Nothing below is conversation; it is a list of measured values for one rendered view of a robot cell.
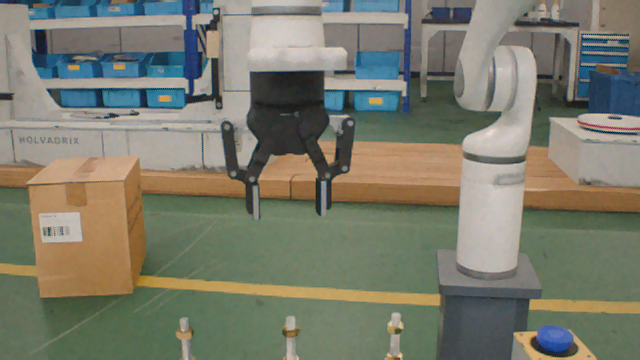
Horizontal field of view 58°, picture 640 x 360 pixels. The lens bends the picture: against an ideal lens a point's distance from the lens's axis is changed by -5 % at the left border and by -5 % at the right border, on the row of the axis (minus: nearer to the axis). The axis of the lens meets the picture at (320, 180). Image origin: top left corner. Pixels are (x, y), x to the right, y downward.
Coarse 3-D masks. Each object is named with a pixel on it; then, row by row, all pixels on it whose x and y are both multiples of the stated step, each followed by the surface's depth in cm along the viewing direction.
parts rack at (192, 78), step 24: (0, 0) 520; (192, 0) 495; (408, 0) 470; (48, 24) 518; (72, 24) 515; (96, 24) 512; (120, 24) 509; (144, 24) 505; (168, 24) 502; (192, 24) 499; (408, 24) 475; (192, 48) 505; (408, 48) 479; (192, 72) 510; (408, 72) 484; (408, 96) 488
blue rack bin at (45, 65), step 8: (32, 56) 560; (40, 56) 573; (48, 56) 581; (56, 56) 580; (64, 56) 552; (40, 64) 573; (48, 64) 583; (40, 72) 536; (48, 72) 535; (56, 72) 543
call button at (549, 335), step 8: (544, 328) 66; (552, 328) 66; (560, 328) 66; (544, 336) 64; (552, 336) 64; (560, 336) 64; (568, 336) 64; (544, 344) 64; (552, 344) 63; (560, 344) 63; (568, 344) 63
